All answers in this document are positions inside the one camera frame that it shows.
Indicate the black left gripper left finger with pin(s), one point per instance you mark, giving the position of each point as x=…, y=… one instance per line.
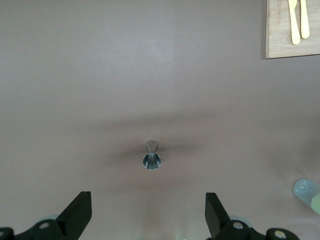
x=72, y=220

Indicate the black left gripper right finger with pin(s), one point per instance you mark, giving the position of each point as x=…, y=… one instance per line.
x=217, y=220

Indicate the steel jigger measuring cup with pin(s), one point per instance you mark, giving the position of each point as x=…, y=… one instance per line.
x=152, y=161

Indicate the green frosted bottle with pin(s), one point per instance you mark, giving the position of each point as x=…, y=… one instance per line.
x=307, y=195

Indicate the wooden cutting board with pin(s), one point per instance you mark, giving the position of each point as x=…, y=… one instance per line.
x=277, y=37

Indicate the yellow plastic knife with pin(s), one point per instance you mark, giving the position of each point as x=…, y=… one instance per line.
x=294, y=27

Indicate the yellow plastic fork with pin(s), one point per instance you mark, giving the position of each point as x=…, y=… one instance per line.
x=304, y=25

